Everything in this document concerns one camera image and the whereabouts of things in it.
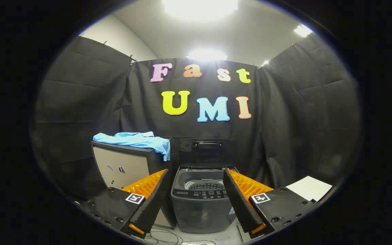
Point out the dark washing machine lid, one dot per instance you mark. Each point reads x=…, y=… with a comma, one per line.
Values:
x=206, y=153

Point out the light blue polo shirt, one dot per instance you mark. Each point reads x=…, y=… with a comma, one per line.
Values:
x=138, y=139

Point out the small ceiling light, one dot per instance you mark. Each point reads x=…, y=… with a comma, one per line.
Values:
x=302, y=30

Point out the large ceiling light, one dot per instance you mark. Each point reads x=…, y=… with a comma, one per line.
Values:
x=199, y=6

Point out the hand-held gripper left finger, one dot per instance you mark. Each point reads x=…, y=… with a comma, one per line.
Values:
x=153, y=200

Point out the grey cabinet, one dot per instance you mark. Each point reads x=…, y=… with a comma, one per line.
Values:
x=124, y=166

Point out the dark grey washing machine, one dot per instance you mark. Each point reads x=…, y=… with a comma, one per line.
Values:
x=201, y=211

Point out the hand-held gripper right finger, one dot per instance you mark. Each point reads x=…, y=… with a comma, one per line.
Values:
x=238, y=200

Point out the ceiling light panel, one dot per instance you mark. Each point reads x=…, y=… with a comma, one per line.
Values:
x=207, y=55

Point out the black backdrop cloth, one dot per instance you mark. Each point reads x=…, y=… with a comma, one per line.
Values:
x=80, y=102

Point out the white flat sheet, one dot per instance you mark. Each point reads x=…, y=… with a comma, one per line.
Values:
x=310, y=188

